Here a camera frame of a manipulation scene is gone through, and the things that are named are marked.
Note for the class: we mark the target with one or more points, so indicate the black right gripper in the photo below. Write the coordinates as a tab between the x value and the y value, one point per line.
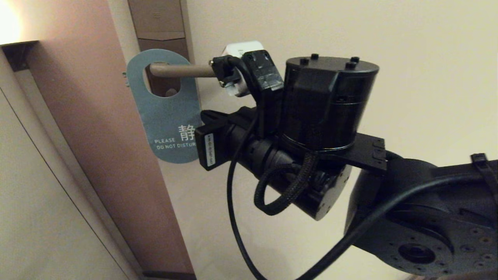
212	144

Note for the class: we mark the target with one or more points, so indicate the blue and white door hanger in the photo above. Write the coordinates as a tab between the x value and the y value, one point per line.
167	116

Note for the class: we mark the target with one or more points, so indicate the metal door latch plate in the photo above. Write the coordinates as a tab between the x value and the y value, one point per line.
125	79

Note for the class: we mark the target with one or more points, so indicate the bronze door lock plate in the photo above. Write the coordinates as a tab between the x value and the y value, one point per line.
159	19

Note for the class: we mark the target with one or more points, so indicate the cream door panel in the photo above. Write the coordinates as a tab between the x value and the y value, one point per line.
428	58

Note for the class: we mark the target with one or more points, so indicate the black zip tie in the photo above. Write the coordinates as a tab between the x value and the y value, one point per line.
486	175

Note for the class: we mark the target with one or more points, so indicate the black right camera bracket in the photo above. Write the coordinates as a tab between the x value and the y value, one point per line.
260	77

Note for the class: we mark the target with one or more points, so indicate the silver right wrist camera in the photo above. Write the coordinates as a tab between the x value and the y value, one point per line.
239	52

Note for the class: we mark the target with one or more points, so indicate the pink-brown door frame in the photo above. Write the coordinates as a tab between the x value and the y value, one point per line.
97	116

